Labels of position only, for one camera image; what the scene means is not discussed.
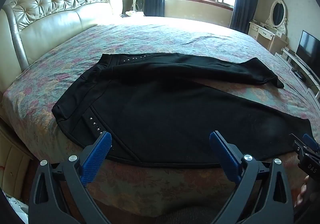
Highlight white television stand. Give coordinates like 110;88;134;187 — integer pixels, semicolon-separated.
275;48;320;105

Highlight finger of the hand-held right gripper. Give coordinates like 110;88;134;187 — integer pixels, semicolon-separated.
289;134;306;156
302;133;320;152

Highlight oval white-framed mirror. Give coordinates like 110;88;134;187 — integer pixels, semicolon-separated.
265;0;288;35

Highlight white desk fan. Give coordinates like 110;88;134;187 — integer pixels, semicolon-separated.
132;0;145;13

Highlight black flat television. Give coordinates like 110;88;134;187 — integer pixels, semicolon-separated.
295;30;320;76

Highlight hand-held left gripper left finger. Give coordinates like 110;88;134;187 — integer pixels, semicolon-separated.
28;131;112;224

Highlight floral bedspread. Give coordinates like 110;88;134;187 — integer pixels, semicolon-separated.
0;16;320;217

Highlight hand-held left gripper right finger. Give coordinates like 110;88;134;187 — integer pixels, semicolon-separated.
209;130;294;224

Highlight black pants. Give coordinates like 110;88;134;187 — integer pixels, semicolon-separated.
52;53;315;168

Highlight person's right hand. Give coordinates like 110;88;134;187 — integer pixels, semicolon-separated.
295;175;312;208

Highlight beige tufted leather headboard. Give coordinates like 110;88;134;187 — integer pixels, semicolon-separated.
1;0;123;78

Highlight beige bedside cabinet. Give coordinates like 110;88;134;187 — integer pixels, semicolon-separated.
0;123;34;206

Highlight cream dressing table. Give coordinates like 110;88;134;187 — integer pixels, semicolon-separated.
248;20;288;56

